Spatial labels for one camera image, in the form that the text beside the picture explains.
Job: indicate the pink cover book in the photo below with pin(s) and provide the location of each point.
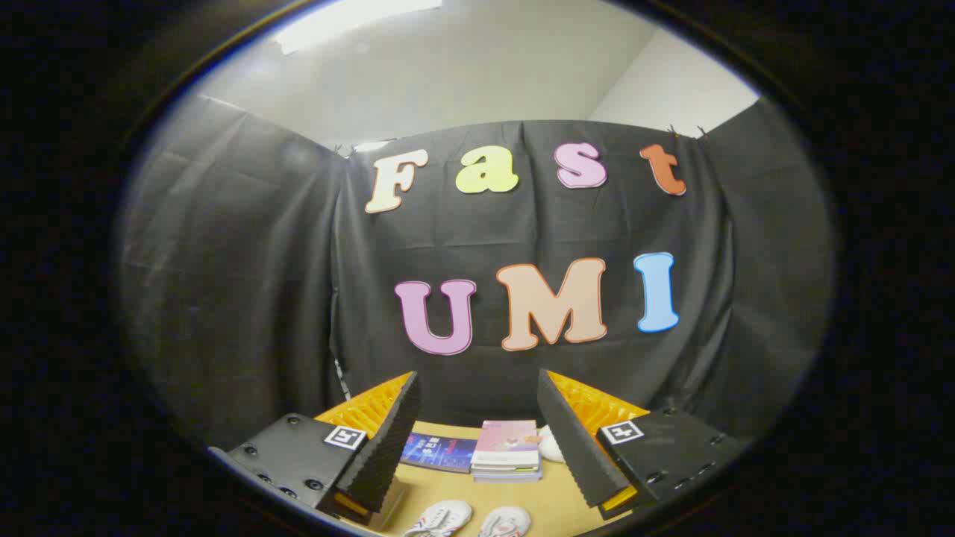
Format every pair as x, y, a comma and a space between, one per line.
507, 444

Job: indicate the white plush toy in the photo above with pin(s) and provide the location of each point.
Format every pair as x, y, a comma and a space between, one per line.
550, 446

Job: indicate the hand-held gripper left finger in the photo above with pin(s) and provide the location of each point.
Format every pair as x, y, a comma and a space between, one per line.
384, 447

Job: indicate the grey cover book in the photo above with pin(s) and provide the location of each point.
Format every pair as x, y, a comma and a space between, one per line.
507, 478

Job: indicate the white canvas shoe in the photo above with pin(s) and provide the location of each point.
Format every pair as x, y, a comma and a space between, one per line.
506, 522
440, 517

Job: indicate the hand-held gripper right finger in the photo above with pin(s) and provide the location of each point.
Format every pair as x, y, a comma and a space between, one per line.
574, 440

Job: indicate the white cover book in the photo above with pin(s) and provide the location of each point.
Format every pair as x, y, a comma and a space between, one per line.
507, 470

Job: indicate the blue cover book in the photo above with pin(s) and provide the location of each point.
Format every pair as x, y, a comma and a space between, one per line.
440, 451

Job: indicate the black backdrop cloth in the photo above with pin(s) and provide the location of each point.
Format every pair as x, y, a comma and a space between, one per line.
261, 298

